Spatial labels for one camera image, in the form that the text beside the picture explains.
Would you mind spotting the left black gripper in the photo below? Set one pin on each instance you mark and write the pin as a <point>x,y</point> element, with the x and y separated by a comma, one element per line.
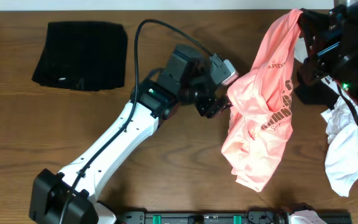
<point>209,107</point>

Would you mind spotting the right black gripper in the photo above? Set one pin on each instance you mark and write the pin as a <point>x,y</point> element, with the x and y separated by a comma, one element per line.
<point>329,36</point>

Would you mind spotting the pink t-shirt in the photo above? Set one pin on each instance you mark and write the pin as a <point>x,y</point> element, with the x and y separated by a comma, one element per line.
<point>260,119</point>

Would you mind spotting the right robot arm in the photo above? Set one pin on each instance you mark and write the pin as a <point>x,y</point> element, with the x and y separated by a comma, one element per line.
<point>347,65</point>

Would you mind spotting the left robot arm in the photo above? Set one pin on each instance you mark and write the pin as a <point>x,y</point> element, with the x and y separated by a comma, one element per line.
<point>72,195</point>

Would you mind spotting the black t-shirt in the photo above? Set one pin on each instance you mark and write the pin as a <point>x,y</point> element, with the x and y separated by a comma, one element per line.
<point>317,94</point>

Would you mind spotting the white t-shirt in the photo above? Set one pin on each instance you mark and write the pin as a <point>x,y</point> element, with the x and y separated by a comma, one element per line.
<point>341,162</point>

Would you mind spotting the black folded fabric bag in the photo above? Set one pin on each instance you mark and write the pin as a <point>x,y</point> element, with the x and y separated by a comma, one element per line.
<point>83,55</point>

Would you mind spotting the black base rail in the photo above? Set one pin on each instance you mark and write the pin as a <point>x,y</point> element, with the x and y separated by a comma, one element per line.
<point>258,216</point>

